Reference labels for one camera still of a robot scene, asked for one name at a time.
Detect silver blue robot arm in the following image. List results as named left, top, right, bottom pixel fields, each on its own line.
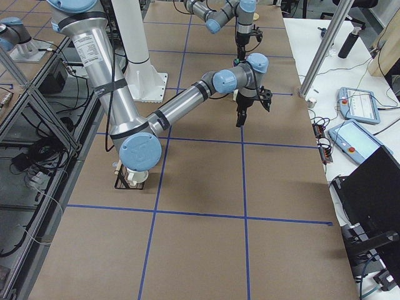
left=184, top=0, right=263, bottom=50
left=49, top=1, right=272, bottom=173

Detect black wire rack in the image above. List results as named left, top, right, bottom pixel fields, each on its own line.
left=114, top=167, right=145, bottom=190

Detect black orange connector strip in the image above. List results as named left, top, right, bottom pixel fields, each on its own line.
left=312, top=123, right=333, bottom=165

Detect white mug with pink band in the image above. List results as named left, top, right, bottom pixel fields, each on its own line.
left=232, top=90, right=238, bottom=101

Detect upper blue teach pendant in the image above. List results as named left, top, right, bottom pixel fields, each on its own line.
left=337, top=87, right=381, bottom=124

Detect black water bottle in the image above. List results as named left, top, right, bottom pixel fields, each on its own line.
left=337, top=26, right=362, bottom=59

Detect blue teach pendant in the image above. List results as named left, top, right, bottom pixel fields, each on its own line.
left=328, top=119, right=386, bottom=165
left=337, top=87, right=381, bottom=124

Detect black power adapter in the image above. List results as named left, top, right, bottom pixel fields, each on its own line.
left=11, top=152, right=32, bottom=171

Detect white cup in rack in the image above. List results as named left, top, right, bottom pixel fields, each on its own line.
left=126, top=168, right=149, bottom=186

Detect aluminium frame post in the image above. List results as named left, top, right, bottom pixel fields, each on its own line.
left=299, top=0, right=354, bottom=98

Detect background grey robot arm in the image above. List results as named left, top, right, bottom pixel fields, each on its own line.
left=1, top=17, right=46, bottom=63

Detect small silver cylinder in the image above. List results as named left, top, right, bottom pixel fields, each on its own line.
left=307, top=97, right=317, bottom=109

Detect wooden board at edge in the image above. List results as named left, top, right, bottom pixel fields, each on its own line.
left=368, top=9, right=399, bottom=76

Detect lower blue teach pendant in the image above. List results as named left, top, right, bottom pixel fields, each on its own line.
left=328, top=119, right=386, bottom=165

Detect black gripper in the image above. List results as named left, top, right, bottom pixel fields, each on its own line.
left=236, top=93, right=258, bottom=127
left=235, top=31, right=251, bottom=48

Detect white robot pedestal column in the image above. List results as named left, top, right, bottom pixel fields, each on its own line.
left=112, top=0, right=168, bottom=103

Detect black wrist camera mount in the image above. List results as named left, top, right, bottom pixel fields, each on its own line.
left=258, top=86, right=273, bottom=112

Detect black laptop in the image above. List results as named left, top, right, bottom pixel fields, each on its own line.
left=331, top=145, right=400, bottom=238

